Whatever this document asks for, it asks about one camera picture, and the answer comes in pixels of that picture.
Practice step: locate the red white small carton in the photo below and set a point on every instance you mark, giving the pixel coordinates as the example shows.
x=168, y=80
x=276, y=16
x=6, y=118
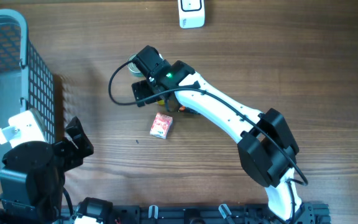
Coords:
x=161, y=125

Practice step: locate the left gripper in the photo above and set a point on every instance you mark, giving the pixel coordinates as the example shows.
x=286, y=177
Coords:
x=73, y=156

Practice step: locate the white barcode scanner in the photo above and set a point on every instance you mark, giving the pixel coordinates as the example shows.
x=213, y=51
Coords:
x=191, y=13

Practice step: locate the grey plastic mesh basket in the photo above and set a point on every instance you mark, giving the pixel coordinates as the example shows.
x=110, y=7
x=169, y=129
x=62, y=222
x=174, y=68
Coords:
x=25, y=80

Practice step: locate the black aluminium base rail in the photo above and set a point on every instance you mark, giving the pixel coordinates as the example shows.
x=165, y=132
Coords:
x=309, y=213

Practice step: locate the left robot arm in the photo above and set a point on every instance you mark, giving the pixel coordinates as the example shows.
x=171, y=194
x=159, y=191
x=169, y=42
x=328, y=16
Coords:
x=33, y=178

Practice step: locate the black red snack wrapper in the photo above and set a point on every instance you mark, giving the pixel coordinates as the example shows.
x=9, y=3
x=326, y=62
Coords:
x=184, y=109

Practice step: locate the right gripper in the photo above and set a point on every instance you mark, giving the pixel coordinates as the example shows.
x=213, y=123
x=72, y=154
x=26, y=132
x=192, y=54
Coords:
x=144, y=85

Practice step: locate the yellow lidded small bottle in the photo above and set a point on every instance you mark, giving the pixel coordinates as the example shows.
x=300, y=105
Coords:
x=161, y=101

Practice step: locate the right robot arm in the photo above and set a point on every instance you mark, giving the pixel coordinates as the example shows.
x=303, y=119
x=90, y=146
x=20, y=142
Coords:
x=267, y=148

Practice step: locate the green labelled round container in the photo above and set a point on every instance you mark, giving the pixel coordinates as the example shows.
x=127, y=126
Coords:
x=132, y=67

